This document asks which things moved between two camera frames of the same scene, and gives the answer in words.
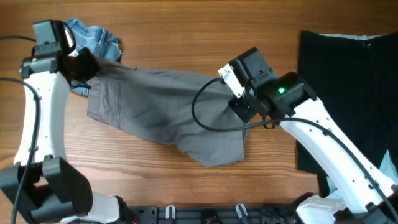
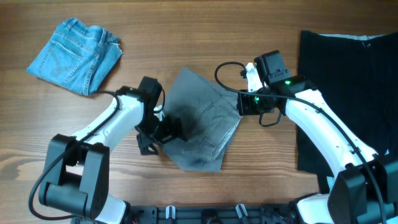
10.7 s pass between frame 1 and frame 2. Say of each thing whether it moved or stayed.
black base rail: stayed
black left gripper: moved
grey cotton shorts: moved
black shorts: stayed
